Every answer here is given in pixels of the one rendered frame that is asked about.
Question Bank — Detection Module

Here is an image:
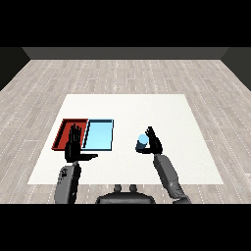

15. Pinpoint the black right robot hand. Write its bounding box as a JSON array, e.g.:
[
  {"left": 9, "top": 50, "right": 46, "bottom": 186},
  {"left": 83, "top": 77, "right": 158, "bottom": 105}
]
[{"left": 135, "top": 125, "right": 164, "bottom": 156}]

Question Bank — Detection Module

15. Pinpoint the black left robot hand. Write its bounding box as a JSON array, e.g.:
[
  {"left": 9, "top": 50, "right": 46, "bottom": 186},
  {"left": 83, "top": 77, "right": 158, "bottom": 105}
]
[{"left": 64, "top": 123, "right": 99, "bottom": 164}]

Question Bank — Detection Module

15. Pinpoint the small blue can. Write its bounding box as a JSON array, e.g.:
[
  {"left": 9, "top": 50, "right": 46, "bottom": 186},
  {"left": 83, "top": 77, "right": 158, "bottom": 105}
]
[{"left": 135, "top": 133, "right": 150, "bottom": 152}]

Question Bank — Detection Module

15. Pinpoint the red shallow open box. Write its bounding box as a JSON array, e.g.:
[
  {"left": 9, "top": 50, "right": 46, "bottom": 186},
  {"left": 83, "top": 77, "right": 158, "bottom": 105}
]
[{"left": 51, "top": 118, "right": 89, "bottom": 152}]

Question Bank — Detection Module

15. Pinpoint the light blue shallow open box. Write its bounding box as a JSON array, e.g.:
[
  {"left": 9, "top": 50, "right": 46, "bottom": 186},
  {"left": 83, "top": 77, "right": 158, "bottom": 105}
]
[{"left": 80, "top": 119, "right": 115, "bottom": 152}]

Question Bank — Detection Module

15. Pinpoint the dark grey robot body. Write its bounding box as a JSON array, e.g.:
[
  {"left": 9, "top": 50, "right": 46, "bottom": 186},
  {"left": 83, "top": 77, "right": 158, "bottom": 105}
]
[{"left": 95, "top": 184, "right": 157, "bottom": 205}]

